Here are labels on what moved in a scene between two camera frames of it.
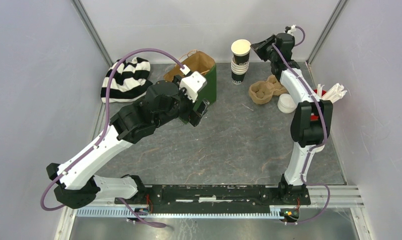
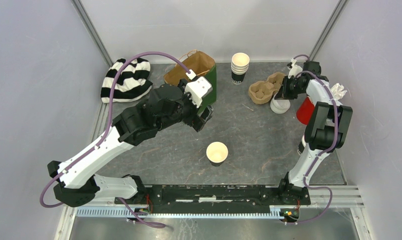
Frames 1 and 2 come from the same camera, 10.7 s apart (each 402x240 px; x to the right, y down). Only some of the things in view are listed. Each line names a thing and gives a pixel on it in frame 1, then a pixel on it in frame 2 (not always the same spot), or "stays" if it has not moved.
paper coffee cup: x=240 y=48 → x=216 y=152
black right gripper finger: x=262 y=49 → x=279 y=96
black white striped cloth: x=129 y=81 stays
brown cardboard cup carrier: x=262 y=92 stays
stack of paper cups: x=238 y=72 stays
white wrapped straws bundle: x=333 y=94 stays
